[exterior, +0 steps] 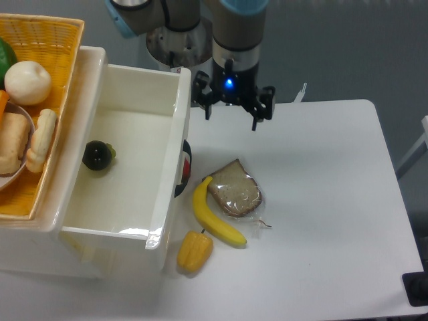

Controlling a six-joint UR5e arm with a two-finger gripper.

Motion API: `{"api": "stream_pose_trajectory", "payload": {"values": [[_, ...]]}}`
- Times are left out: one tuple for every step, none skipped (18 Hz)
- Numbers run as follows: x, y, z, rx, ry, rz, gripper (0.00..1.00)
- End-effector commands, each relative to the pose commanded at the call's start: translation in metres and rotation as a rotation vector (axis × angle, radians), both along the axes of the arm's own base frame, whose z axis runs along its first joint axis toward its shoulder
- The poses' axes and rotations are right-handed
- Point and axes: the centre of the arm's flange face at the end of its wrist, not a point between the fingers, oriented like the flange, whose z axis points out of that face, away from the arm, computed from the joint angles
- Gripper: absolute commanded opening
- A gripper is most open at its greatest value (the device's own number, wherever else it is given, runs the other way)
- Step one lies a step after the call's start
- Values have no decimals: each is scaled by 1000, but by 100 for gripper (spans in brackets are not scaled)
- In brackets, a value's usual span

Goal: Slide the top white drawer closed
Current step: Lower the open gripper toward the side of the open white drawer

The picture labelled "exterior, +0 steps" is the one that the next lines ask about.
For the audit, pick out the white round bun toy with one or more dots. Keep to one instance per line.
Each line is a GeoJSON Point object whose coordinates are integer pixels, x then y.
{"type": "Point", "coordinates": [28, 83]}

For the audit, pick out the orange carrot toy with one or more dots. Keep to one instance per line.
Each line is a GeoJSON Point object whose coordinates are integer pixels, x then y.
{"type": "Point", "coordinates": [4, 98]}

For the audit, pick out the yellow wicker basket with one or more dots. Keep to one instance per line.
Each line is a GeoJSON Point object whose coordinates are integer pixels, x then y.
{"type": "Point", "coordinates": [54, 43]}

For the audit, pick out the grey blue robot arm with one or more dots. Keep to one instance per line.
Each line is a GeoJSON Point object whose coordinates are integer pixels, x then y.
{"type": "Point", "coordinates": [222, 52]}

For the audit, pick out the white drawer cabinet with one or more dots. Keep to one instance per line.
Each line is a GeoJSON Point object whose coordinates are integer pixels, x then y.
{"type": "Point", "coordinates": [39, 246]}

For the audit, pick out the black top drawer handle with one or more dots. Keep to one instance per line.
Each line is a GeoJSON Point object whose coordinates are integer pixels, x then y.
{"type": "Point", "coordinates": [184, 180]}

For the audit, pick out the beige pastry toy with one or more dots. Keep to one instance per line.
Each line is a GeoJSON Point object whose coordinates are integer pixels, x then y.
{"type": "Point", "coordinates": [41, 140]}

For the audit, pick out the white frame at right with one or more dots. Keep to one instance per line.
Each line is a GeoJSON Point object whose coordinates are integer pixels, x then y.
{"type": "Point", "coordinates": [416, 151]}

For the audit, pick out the grey plate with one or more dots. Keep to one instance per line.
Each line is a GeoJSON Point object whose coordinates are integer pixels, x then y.
{"type": "Point", "coordinates": [6, 180]}

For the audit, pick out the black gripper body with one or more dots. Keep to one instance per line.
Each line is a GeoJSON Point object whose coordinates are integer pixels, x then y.
{"type": "Point", "coordinates": [234, 87]}

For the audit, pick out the black mangosteen toy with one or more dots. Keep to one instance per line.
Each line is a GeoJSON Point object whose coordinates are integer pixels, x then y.
{"type": "Point", "coordinates": [98, 155]}

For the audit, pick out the beige bread loaf toy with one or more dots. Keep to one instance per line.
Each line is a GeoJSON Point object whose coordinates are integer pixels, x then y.
{"type": "Point", "coordinates": [14, 136]}

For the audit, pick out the yellow banana toy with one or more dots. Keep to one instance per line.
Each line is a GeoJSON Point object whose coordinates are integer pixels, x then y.
{"type": "Point", "coordinates": [212, 223]}

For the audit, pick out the green vegetable toy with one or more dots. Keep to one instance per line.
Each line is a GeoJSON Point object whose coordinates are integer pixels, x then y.
{"type": "Point", "coordinates": [7, 59]}

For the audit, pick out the bread slice in plastic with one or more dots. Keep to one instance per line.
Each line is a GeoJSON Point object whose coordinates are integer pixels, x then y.
{"type": "Point", "coordinates": [237, 194]}

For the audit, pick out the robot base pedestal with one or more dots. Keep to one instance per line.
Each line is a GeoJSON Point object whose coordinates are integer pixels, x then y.
{"type": "Point", "coordinates": [172, 50]}

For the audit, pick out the black device at corner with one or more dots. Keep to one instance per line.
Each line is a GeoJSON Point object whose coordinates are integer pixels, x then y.
{"type": "Point", "coordinates": [415, 284]}

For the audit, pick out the white table bracket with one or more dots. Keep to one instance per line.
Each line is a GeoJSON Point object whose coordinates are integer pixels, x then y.
{"type": "Point", "coordinates": [300, 95]}

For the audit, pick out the yellow bell pepper toy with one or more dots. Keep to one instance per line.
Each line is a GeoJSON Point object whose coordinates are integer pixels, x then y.
{"type": "Point", "coordinates": [195, 250]}

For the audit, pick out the red bell pepper toy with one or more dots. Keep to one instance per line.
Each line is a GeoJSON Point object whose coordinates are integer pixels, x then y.
{"type": "Point", "coordinates": [186, 168]}

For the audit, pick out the white top drawer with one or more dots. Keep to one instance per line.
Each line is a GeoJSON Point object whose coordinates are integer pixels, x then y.
{"type": "Point", "coordinates": [144, 115]}

